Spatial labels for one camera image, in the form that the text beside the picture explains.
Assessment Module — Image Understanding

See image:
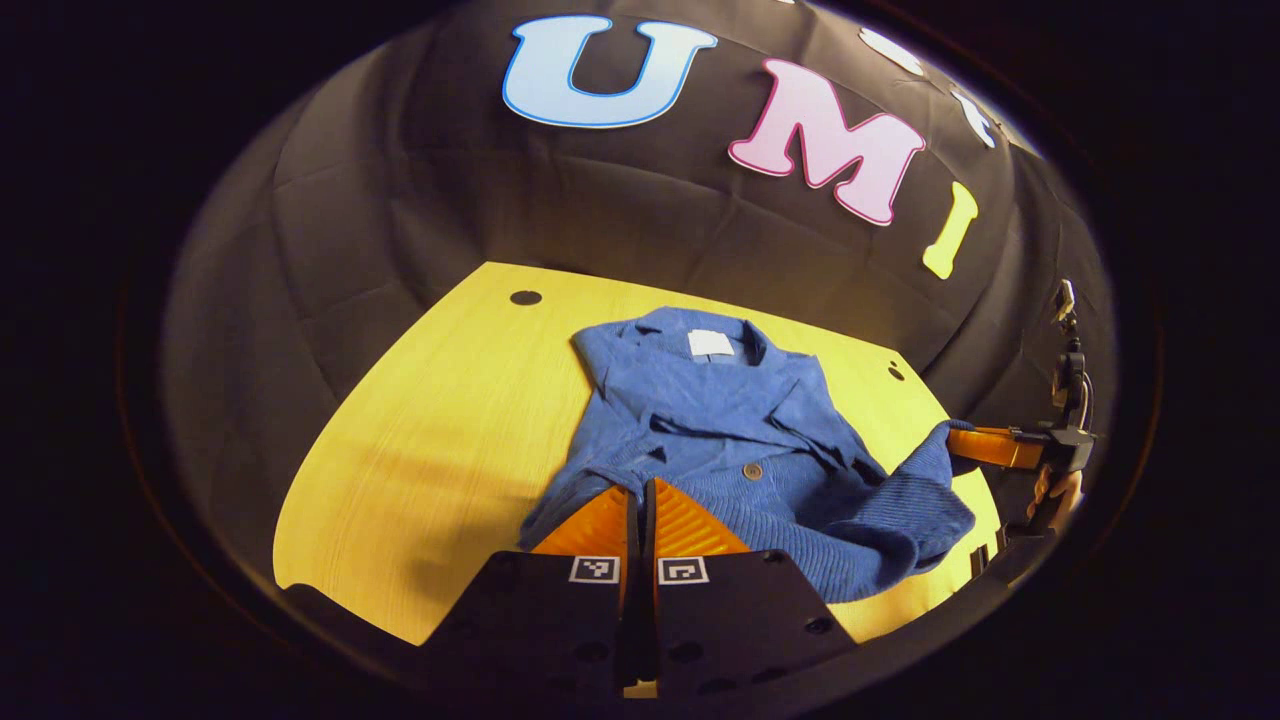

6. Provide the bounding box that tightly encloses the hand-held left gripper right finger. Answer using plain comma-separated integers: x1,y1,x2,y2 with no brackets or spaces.
638,476,862,702

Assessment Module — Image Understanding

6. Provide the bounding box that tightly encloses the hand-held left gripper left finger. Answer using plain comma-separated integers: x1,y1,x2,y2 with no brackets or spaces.
418,483,642,702

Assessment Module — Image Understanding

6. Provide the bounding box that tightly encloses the blue corduroy shirt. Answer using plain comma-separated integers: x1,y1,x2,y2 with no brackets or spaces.
517,306,979,605

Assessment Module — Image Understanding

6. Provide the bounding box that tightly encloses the black backdrop cloth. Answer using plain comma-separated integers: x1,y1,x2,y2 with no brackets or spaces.
160,0,1117,601

